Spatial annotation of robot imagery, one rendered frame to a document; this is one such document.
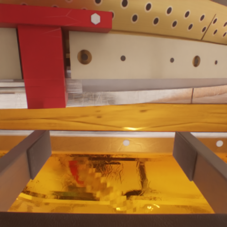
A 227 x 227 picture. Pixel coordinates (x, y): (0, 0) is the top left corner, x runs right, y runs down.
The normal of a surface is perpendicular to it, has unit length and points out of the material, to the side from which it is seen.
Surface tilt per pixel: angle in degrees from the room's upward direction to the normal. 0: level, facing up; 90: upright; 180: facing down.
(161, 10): 62
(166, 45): 90
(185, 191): 133
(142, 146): 90
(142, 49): 90
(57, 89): 90
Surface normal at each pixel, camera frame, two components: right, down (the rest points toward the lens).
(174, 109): 0.00, 0.27
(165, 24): 0.33, 0.68
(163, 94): 0.38, 0.25
